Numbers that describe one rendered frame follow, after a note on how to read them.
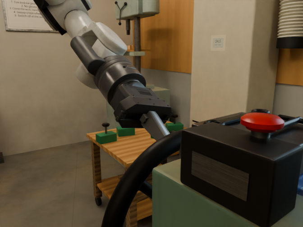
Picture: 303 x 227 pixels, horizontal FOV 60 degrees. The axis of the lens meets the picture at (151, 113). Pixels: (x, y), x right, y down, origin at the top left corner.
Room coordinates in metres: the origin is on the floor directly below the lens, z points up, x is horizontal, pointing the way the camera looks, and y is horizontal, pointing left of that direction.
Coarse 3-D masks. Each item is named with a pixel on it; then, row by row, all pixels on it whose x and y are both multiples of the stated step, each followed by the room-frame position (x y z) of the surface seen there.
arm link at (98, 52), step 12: (72, 48) 0.57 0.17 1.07; (84, 48) 0.54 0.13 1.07; (96, 48) 0.57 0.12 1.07; (84, 60) 0.52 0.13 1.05; (96, 60) 0.52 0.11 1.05; (108, 60) 0.53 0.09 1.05; (120, 60) 0.53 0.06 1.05; (84, 72) 0.58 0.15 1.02; (96, 72) 0.53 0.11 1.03; (84, 84) 0.58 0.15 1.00; (96, 84) 0.54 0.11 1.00
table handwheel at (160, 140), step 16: (160, 144) 0.34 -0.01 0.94; (176, 144) 0.35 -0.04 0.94; (144, 160) 0.32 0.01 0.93; (160, 160) 0.33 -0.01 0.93; (128, 176) 0.31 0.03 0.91; (144, 176) 0.31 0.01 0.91; (128, 192) 0.30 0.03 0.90; (144, 192) 0.33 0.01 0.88; (112, 208) 0.29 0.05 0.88; (128, 208) 0.30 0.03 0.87; (112, 224) 0.29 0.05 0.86
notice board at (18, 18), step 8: (8, 0) 2.64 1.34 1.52; (16, 0) 2.67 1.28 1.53; (24, 0) 2.71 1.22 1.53; (32, 0) 2.75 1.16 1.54; (8, 8) 2.63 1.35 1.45; (16, 8) 2.67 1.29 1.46; (24, 8) 2.71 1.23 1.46; (32, 8) 2.75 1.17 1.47; (8, 16) 2.63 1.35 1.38; (16, 16) 2.67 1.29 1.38; (24, 16) 2.70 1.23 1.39; (32, 16) 2.74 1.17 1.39; (40, 16) 2.78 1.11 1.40; (8, 24) 2.62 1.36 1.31; (16, 24) 2.66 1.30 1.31; (24, 24) 2.70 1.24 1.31; (32, 24) 2.74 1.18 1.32; (40, 24) 2.78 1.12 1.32
